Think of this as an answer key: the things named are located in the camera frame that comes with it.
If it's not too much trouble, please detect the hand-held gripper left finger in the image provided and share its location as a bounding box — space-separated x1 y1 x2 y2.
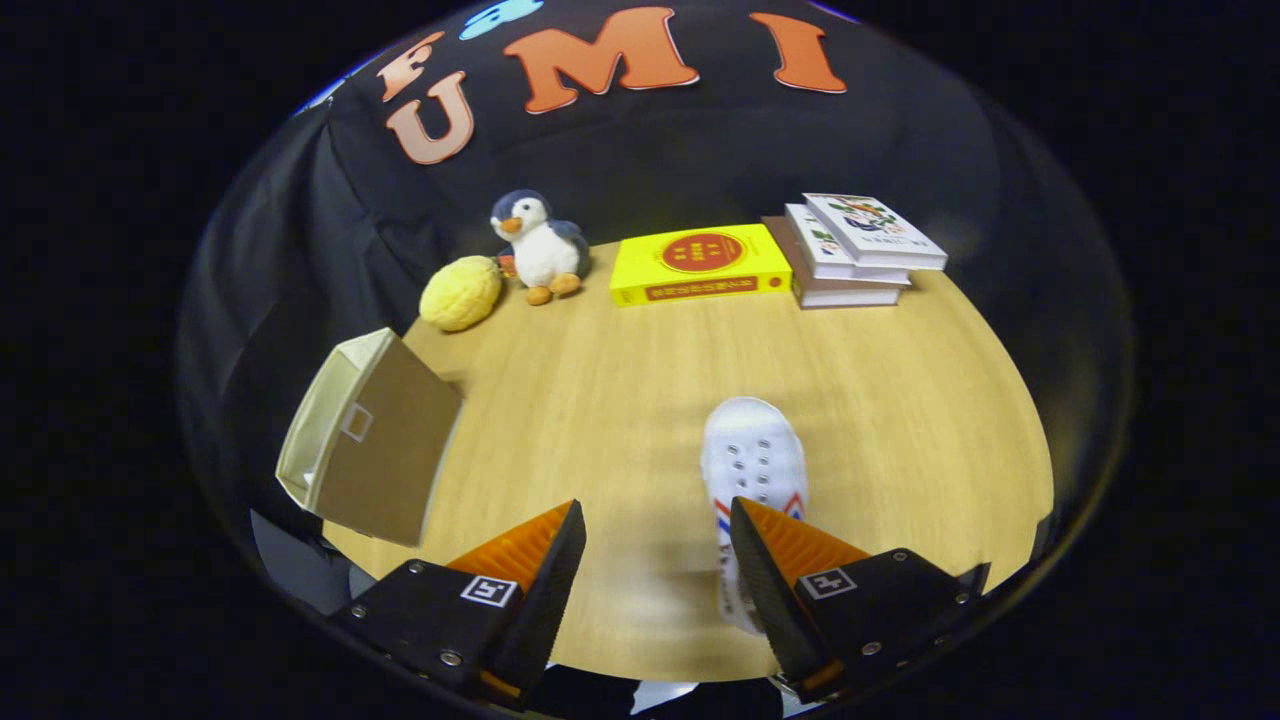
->
330 500 588 711

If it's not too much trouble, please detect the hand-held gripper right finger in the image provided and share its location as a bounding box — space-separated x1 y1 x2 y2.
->
729 497 991 704

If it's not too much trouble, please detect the white striped canvas shoe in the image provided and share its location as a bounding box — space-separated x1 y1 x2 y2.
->
700 397 809 636

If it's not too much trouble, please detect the brown fabric storage box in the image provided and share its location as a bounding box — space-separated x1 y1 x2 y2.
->
275 327 466 548

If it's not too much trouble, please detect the grey chair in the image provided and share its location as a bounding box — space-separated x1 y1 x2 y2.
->
250 508 351 613

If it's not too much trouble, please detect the yellow plush bread toy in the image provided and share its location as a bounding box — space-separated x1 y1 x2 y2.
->
419 255 503 333

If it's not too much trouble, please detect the yellow book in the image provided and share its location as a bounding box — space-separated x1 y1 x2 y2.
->
609 223 794 308

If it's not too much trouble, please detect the white illustrated book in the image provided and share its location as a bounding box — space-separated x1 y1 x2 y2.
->
784 203 913 286
802 192 949 272

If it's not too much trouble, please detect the penguin plush toy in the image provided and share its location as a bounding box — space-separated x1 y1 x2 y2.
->
489 189 591 307

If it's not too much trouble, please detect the black backdrop cloth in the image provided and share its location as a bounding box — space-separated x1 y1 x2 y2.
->
180 0 1131 561

